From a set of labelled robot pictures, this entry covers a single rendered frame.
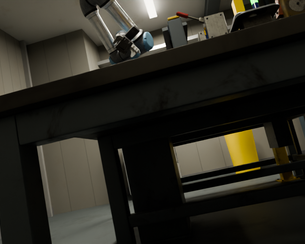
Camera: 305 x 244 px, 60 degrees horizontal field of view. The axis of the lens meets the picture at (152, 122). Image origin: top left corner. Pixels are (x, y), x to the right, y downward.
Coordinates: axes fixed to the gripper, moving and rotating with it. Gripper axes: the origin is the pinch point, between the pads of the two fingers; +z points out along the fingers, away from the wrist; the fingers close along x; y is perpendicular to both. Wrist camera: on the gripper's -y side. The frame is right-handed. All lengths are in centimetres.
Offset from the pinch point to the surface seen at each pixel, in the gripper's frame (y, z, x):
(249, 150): 32, -146, -259
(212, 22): -32.1, 22.7, -19.9
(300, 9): -59, 33, -45
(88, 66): 91, -291, -28
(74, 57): 96, -308, -5
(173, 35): -17.3, 9.9, -13.3
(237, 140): 31, -159, -242
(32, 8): 64, -274, 77
